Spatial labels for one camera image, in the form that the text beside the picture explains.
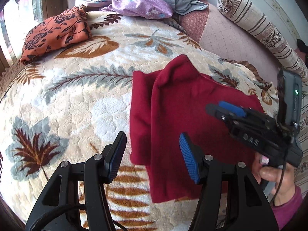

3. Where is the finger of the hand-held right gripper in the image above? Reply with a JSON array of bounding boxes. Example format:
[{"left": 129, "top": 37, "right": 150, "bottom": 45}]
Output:
[
  {"left": 218, "top": 100, "right": 248, "bottom": 118},
  {"left": 206, "top": 103, "right": 232, "bottom": 126}
]

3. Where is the window with wooden frame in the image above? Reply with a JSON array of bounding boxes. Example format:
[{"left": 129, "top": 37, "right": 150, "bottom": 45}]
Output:
[{"left": 0, "top": 0, "right": 60, "bottom": 63}]

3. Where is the striped bolster pillow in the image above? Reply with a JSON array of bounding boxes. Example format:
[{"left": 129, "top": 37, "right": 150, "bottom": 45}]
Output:
[{"left": 217, "top": 0, "right": 308, "bottom": 82}]

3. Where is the purple floral cloth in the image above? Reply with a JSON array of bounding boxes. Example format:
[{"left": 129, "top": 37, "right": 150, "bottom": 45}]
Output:
[{"left": 100, "top": 0, "right": 174, "bottom": 20}]

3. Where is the leaf print fleece blanket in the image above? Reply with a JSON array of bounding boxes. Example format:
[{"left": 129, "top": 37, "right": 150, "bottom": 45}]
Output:
[{"left": 0, "top": 11, "right": 280, "bottom": 231}]

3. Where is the red garment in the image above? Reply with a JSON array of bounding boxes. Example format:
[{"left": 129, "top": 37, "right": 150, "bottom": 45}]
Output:
[{"left": 129, "top": 54, "right": 280, "bottom": 204}]

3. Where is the brown lace bed cover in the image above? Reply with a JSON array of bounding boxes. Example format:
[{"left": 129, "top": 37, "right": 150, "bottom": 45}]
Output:
[{"left": 0, "top": 60, "right": 27, "bottom": 101}]

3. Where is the dark cloth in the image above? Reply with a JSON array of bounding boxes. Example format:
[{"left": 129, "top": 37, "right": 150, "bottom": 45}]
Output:
[{"left": 296, "top": 38, "right": 308, "bottom": 64}]

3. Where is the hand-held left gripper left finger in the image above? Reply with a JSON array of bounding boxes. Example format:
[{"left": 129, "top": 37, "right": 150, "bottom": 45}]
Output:
[{"left": 25, "top": 131, "right": 127, "bottom": 231}]

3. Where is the striped floral quilt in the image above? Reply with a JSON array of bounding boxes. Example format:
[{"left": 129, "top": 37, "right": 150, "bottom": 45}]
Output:
[{"left": 295, "top": 77, "right": 308, "bottom": 190}]

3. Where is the person's right forearm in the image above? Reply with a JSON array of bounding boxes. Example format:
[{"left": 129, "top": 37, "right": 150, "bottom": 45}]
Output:
[{"left": 271, "top": 186, "right": 304, "bottom": 231}]

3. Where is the person's right hand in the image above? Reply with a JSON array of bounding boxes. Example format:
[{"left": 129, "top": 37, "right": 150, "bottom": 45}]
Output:
[{"left": 251, "top": 154, "right": 297, "bottom": 207}]

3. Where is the pink quilted bed sheet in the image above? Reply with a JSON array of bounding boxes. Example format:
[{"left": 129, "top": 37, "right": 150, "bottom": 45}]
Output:
[{"left": 178, "top": 3, "right": 287, "bottom": 85}]

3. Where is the orange floral cloth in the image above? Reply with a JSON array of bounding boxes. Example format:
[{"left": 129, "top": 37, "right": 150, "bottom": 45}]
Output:
[{"left": 20, "top": 7, "right": 92, "bottom": 64}]

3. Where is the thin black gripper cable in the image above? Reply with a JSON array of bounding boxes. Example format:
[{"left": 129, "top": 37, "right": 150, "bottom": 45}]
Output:
[{"left": 273, "top": 159, "right": 289, "bottom": 204}]

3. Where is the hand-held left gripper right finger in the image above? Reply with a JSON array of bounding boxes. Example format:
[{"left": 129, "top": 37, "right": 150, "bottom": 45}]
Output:
[{"left": 179, "top": 132, "right": 280, "bottom": 231}]

